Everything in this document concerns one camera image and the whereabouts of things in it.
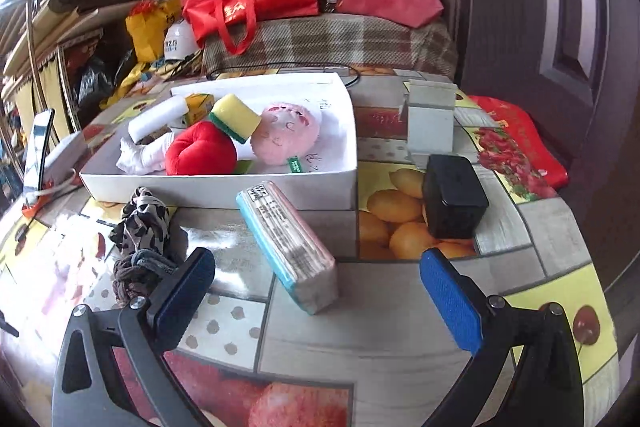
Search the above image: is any red tote bag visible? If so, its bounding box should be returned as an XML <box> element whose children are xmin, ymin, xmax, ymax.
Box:
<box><xmin>182</xmin><ymin>0</ymin><xmax>319</xmax><ymax>55</ymax></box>

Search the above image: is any white helmet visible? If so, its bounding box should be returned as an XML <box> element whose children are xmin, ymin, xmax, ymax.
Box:
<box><xmin>164</xmin><ymin>18</ymin><xmax>200</xmax><ymax>61</ymax></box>

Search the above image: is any white cloth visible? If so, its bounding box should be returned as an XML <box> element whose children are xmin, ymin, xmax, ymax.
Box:
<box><xmin>116</xmin><ymin>132</ymin><xmax>176</xmax><ymax>176</ymax></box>

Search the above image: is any wooden shelf unit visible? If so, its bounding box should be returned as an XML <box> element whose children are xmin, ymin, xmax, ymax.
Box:
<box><xmin>1</xmin><ymin>0</ymin><xmax>141</xmax><ymax>144</ymax></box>

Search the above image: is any white charger box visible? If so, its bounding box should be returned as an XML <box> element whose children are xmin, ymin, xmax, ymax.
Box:
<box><xmin>44</xmin><ymin>131</ymin><xmax>88</xmax><ymax>185</ymax></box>

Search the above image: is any plaid covered bench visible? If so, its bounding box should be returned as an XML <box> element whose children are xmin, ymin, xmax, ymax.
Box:
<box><xmin>202</xmin><ymin>13</ymin><xmax>458</xmax><ymax>79</ymax></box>

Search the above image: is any black rectangular box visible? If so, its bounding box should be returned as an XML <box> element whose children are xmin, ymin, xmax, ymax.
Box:
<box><xmin>422</xmin><ymin>154</ymin><xmax>489</xmax><ymax>239</ymax></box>

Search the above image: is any red plush tomato toy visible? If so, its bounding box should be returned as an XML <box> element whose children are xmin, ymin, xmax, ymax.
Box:
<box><xmin>165</xmin><ymin>120</ymin><xmax>238</xmax><ymax>176</ymax></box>

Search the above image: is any grey metal stand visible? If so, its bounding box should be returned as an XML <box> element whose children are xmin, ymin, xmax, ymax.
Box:
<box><xmin>404</xmin><ymin>75</ymin><xmax>457</xmax><ymax>157</ymax></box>

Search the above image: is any white foam block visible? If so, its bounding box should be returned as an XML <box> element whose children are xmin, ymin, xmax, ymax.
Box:
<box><xmin>128</xmin><ymin>95</ymin><xmax>189</xmax><ymax>143</ymax></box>

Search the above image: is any leopard print scrunchie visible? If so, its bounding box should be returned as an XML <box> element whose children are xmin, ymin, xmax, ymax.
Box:
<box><xmin>110</xmin><ymin>187</ymin><xmax>170</xmax><ymax>257</ymax></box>

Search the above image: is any yellow green scrub sponge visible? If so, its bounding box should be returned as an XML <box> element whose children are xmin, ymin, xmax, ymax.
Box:
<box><xmin>208</xmin><ymin>93</ymin><xmax>262</xmax><ymax>144</ymax></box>

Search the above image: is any dark braided hair tie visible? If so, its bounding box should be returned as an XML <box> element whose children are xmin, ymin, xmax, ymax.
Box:
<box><xmin>110</xmin><ymin>248</ymin><xmax>177</xmax><ymax>308</ymax></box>

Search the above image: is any pink plush pig toy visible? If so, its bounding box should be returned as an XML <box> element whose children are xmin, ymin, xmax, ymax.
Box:
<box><xmin>250</xmin><ymin>103</ymin><xmax>320</xmax><ymax>166</ymax></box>

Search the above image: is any yellow small carton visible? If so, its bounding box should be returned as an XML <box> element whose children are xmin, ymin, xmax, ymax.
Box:
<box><xmin>183</xmin><ymin>93</ymin><xmax>215</xmax><ymax>127</ymax></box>

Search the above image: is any yellow shopping bag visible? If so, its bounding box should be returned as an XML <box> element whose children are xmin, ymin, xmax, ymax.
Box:
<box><xmin>126</xmin><ymin>0</ymin><xmax>181</xmax><ymax>63</ymax></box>

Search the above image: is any black smartphone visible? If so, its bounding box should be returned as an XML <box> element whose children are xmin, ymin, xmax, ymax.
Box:
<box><xmin>23</xmin><ymin>108</ymin><xmax>55</xmax><ymax>196</ymax></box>

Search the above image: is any white shallow tray box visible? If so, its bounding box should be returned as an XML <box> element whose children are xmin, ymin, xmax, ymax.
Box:
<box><xmin>80</xmin><ymin>72</ymin><xmax>357</xmax><ymax>210</ymax></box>

